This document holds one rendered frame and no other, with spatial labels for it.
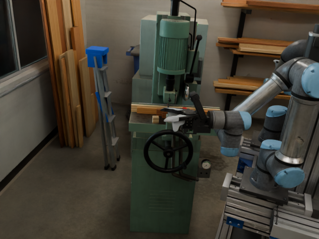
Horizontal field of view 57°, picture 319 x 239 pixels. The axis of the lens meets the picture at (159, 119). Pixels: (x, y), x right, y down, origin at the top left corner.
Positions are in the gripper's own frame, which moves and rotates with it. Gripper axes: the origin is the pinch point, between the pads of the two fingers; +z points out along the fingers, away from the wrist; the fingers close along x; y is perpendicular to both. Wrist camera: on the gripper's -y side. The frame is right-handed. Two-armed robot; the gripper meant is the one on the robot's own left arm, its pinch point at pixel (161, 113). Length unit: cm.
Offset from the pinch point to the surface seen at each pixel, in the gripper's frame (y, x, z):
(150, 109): 20, 79, 0
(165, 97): 10, 73, -10
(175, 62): -13, 67, -14
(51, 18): -36, 187, 89
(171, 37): -27, 64, -10
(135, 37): -20, 312, 11
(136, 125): 27, 65, 8
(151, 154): 47, 67, -1
